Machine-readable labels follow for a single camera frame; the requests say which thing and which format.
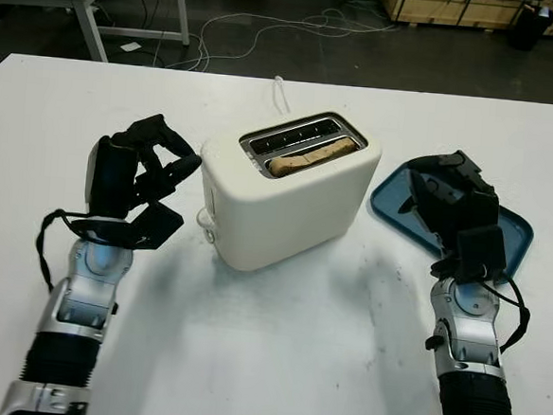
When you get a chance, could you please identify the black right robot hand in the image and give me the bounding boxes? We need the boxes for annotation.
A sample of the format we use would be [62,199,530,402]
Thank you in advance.
[396,146,504,262]

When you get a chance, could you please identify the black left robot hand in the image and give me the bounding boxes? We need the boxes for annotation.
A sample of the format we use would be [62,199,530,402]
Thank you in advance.
[83,108,206,229]

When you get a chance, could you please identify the slice of brown bread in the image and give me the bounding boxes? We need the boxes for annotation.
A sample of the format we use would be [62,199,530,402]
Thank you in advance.
[264,129,361,185]

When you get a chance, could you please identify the cream two-slot toaster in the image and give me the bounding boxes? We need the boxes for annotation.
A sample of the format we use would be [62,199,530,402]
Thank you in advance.
[190,101,386,280]

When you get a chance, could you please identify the blue plastic tray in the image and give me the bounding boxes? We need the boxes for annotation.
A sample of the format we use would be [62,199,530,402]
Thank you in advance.
[364,151,541,288]

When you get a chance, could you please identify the wooden crate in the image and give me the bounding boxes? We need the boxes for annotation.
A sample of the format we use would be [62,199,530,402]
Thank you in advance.
[374,0,553,36]

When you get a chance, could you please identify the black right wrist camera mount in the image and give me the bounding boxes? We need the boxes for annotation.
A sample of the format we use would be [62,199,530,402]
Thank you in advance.
[452,222,509,287]

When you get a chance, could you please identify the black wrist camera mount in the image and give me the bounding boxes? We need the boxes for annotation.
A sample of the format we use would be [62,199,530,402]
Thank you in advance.
[67,196,186,254]
[452,222,509,287]

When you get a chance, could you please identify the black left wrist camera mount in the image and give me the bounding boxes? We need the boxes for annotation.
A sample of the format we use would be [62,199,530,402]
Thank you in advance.
[67,196,186,254]

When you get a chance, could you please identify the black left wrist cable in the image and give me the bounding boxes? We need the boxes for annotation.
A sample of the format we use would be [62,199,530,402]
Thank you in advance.
[31,207,92,295]

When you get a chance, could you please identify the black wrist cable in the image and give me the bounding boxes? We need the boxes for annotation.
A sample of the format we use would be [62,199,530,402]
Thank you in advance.
[31,207,92,295]
[425,256,536,354]

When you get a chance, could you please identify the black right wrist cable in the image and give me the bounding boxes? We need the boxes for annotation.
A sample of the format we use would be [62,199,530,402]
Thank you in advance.
[425,256,536,354]

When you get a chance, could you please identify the white floor cables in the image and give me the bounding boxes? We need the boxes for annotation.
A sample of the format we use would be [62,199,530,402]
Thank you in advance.
[152,0,401,86]

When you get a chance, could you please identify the white toaster power cord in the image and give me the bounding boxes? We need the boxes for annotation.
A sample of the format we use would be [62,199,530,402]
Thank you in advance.
[269,74,294,115]

